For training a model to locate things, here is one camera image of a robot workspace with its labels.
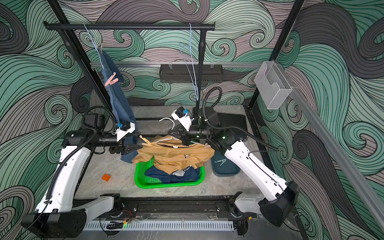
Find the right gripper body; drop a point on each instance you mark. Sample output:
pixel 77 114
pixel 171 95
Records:
pixel 188 137

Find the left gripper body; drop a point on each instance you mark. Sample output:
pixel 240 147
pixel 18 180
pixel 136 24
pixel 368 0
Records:
pixel 120 147

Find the white wire hanger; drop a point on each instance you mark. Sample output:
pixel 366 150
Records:
pixel 171 138

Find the tan cartoon print t-shirt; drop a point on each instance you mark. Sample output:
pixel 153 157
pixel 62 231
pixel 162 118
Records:
pixel 173 156

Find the navy Mickey print t-shirt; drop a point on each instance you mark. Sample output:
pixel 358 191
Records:
pixel 179 176

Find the light blue wire hanger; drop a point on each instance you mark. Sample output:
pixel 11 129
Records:
pixel 191 66

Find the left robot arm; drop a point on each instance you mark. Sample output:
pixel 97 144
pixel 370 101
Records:
pixel 55 216

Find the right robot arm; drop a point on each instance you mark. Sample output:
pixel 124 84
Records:
pixel 206 125

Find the orange small block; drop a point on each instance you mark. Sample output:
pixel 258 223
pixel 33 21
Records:
pixel 106 177

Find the green plastic basket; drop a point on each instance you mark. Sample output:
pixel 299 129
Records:
pixel 144 182

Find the black ribbed case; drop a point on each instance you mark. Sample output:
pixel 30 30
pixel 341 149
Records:
pixel 233 120

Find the slate blue t-shirt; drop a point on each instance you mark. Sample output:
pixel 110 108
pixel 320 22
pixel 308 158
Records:
pixel 120 102

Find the teal plastic tray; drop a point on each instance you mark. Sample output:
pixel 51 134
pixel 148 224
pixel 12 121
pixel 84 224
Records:
pixel 223 167

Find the pink clothespin on blue shirt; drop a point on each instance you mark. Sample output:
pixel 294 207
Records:
pixel 111 80

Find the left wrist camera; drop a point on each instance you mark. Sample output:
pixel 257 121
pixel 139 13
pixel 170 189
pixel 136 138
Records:
pixel 124 130

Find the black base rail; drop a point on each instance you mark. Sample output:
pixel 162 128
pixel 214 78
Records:
pixel 223 206

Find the white slotted cable duct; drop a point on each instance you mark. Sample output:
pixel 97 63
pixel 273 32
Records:
pixel 182 225

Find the clear mesh wall bin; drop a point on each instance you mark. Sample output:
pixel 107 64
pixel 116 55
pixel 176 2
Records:
pixel 272 83

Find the black clothes rack frame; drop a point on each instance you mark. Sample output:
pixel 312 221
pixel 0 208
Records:
pixel 66 33

